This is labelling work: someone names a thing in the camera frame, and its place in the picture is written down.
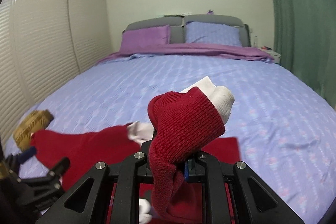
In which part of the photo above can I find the lavender striped pillow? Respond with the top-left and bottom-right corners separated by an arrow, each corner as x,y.
185,22 -> 242,47

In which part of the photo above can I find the red Mickey Mouse sweater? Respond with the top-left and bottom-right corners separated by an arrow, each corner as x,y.
30,77 -> 239,223

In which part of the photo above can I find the lavender floral bed cover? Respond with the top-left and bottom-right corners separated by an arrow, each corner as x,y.
4,53 -> 336,224

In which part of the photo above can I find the green curtain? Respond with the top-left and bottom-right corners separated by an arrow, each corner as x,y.
273,0 -> 335,107

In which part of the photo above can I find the grey upholstered headboard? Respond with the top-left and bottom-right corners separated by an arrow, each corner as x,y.
122,14 -> 251,47

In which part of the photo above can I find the white louvered wardrobe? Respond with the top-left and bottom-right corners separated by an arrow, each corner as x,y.
1,0 -> 112,144

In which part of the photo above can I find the brown plaid folded garment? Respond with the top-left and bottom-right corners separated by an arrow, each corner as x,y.
13,110 -> 54,152

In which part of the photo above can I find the white nightstand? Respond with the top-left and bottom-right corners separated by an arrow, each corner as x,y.
260,47 -> 281,64

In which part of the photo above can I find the purple pillow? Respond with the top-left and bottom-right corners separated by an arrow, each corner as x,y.
119,25 -> 171,52

